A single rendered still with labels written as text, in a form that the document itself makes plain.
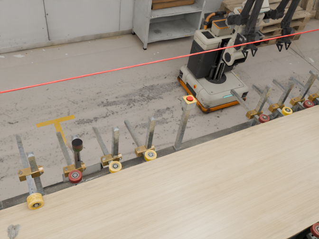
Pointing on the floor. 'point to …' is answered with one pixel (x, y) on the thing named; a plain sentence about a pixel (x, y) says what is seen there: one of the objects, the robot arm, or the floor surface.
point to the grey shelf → (166, 21)
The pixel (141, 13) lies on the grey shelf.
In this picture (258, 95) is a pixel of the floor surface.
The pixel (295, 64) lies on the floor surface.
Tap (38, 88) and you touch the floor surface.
